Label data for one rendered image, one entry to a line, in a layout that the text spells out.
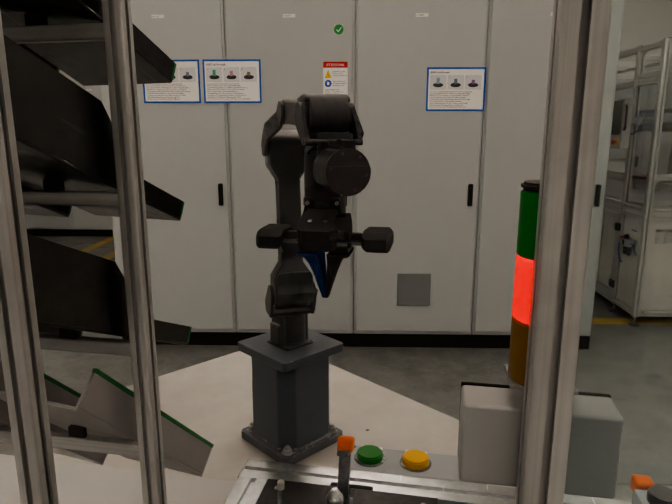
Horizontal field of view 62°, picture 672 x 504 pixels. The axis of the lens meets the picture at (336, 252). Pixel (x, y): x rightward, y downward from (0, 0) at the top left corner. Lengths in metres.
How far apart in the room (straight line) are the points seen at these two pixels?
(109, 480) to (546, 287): 0.88
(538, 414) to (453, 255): 3.32
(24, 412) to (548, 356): 0.39
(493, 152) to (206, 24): 1.93
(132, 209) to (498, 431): 0.40
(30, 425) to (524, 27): 3.55
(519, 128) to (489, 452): 3.33
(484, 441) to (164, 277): 3.53
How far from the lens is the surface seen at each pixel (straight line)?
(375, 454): 0.91
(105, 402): 0.65
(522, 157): 3.75
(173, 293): 3.94
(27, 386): 0.49
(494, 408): 0.48
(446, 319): 3.85
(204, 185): 3.73
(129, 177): 0.59
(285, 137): 0.99
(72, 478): 1.15
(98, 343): 0.66
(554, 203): 0.40
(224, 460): 1.12
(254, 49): 3.67
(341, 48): 3.63
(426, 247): 3.70
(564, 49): 0.40
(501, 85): 3.72
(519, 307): 0.45
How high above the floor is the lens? 1.45
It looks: 12 degrees down
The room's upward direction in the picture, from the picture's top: straight up
